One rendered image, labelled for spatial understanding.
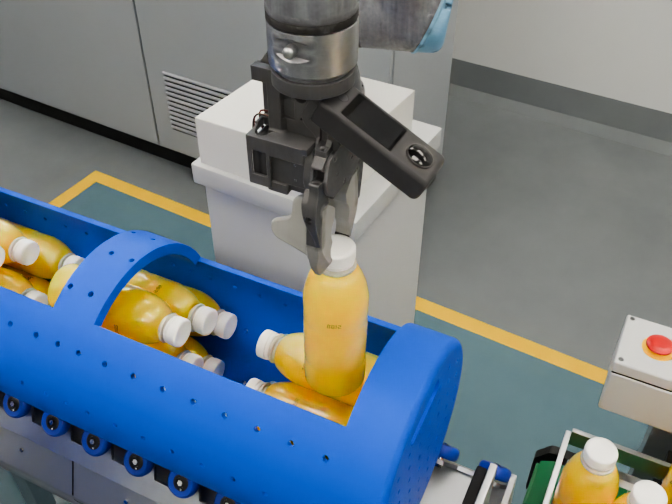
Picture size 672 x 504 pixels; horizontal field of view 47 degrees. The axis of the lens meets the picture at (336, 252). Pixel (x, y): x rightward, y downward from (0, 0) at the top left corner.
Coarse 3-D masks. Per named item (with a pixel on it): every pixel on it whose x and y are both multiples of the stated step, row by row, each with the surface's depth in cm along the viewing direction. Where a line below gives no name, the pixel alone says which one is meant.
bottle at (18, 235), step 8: (0, 224) 117; (8, 224) 118; (0, 232) 116; (8, 232) 116; (16, 232) 117; (0, 240) 116; (8, 240) 116; (16, 240) 116; (8, 248) 116; (8, 256) 117
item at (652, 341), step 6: (654, 336) 104; (660, 336) 104; (648, 342) 104; (654, 342) 103; (660, 342) 103; (666, 342) 103; (654, 348) 103; (660, 348) 103; (666, 348) 103; (660, 354) 102; (666, 354) 102
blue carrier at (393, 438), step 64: (0, 192) 125; (128, 256) 98; (192, 256) 110; (0, 320) 97; (64, 320) 94; (256, 320) 114; (0, 384) 103; (64, 384) 95; (128, 384) 91; (192, 384) 88; (384, 384) 83; (448, 384) 94; (128, 448) 97; (192, 448) 89; (256, 448) 85; (320, 448) 82; (384, 448) 80
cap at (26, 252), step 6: (24, 240) 116; (30, 240) 117; (18, 246) 115; (24, 246) 115; (30, 246) 116; (36, 246) 117; (12, 252) 116; (18, 252) 115; (24, 252) 116; (30, 252) 117; (36, 252) 118; (18, 258) 115; (24, 258) 116; (30, 258) 117; (36, 258) 118; (24, 264) 116; (30, 264) 117
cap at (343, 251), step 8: (336, 240) 77; (344, 240) 77; (352, 240) 77; (336, 248) 76; (344, 248) 76; (352, 248) 76; (336, 256) 75; (344, 256) 75; (352, 256) 75; (336, 264) 75; (344, 264) 75; (352, 264) 76
